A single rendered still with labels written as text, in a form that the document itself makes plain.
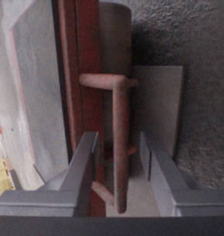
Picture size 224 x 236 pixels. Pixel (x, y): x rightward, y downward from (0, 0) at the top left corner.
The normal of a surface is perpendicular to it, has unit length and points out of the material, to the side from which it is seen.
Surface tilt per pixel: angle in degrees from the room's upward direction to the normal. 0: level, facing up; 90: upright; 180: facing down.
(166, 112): 0
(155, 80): 0
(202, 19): 0
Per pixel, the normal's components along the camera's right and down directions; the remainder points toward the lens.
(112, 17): 0.33, 0.28
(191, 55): -0.77, 0.20
